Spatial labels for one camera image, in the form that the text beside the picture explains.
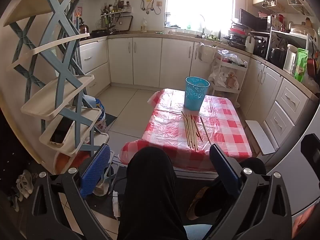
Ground person's left leg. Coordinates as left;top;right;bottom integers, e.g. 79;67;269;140
117;146;188;240

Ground blue perforated plastic basket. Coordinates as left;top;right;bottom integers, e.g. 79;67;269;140
184;76;210;111

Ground white thermos jug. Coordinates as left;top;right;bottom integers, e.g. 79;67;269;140
283;44;298;75

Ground cream kitchen base cabinets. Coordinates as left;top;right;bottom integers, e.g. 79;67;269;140
79;33;316;151

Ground blue and cream shelf rack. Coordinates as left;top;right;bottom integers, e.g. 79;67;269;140
2;0;110;175

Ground green packet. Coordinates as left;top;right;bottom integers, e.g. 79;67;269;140
294;47;309;83

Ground red checked plastic tablecloth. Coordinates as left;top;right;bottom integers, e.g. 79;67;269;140
117;88;253;172

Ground white plastic bag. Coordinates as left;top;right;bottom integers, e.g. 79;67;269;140
209;66;227;85

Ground white power strip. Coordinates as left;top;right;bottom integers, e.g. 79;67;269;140
112;191;121;218

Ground red pot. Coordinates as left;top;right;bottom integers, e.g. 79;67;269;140
306;57;320;78

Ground steel kettle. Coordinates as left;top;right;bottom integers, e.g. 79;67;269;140
78;17;90;33

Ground black countertop oven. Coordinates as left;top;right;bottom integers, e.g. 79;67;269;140
251;31;271;58

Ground grey table frame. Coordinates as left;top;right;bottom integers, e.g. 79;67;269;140
172;164;218;179

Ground white flat board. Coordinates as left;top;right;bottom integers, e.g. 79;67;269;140
245;119;276;155

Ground clear plastic bag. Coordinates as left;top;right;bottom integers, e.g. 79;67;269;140
217;49;248;67

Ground white wire rack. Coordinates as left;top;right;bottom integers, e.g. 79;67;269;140
287;0;316;16

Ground black microwave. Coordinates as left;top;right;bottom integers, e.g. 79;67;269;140
266;29;312;71

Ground bundle of wooden chopsticks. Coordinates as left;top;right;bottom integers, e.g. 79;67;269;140
181;111;212;152

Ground white grey shoe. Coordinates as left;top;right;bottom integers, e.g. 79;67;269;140
15;169;35;200

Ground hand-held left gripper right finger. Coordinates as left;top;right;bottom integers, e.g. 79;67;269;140
204;144;293;240

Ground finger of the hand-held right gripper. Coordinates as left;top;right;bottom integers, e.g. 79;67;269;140
301;133;320;171

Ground smartphone in cream case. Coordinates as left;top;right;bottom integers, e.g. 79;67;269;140
49;119;75;147

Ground bright window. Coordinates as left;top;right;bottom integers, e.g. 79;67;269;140
165;0;236;30

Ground pink printed plastic bag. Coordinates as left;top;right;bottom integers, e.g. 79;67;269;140
225;71;240;88

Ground brown slipper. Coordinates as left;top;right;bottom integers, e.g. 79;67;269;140
186;187;209;218

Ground black flat appliance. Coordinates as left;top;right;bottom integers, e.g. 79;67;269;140
238;8;268;31

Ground metal faucet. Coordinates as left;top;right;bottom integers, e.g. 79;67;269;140
199;14;207;37

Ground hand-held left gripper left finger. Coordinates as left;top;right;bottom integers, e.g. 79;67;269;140
31;144;112;240

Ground blue seat cushion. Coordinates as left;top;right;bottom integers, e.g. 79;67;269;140
183;224;213;240

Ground blue plastic bag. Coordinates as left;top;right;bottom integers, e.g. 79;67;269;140
94;97;107;120

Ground wall shelf with bottles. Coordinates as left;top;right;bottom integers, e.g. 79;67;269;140
100;0;133;17

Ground white trolley cart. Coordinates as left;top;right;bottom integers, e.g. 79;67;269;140
209;53;250;104

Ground dark floor mat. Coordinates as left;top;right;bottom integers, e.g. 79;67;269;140
104;113;117;125

